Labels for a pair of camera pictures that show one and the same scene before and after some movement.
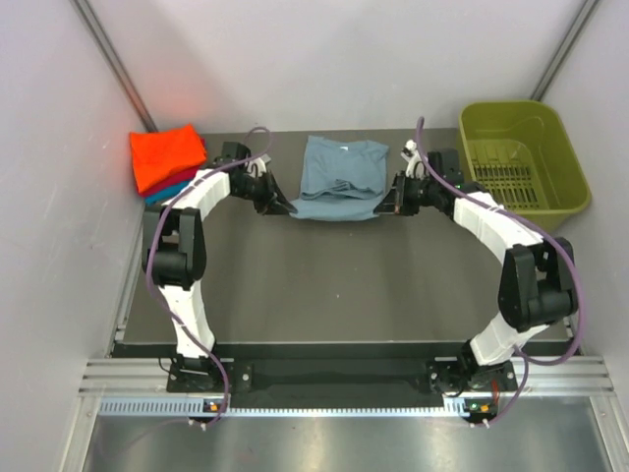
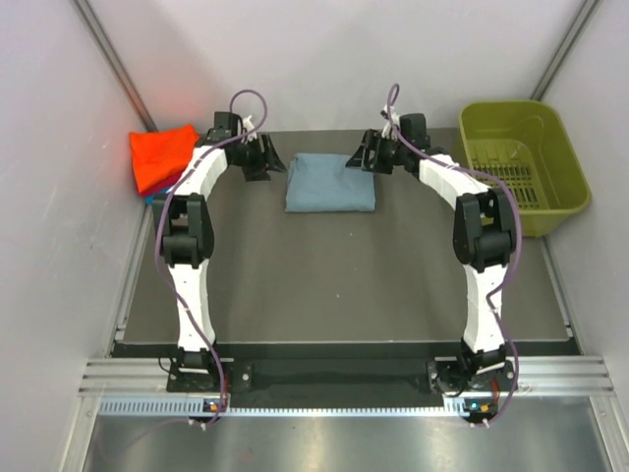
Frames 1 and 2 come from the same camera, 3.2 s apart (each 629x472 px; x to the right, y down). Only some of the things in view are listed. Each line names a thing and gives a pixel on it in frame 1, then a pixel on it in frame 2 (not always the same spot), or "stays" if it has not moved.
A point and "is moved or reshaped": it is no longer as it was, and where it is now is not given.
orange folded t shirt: x=157 y=153 stays
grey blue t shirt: x=342 y=179 is moved or reshaped
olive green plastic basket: x=514 y=150 stays
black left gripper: x=280 y=204 to x=268 y=157
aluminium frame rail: x=540 y=378 stays
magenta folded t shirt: x=177 y=178 stays
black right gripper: x=396 y=198 to x=372 y=142
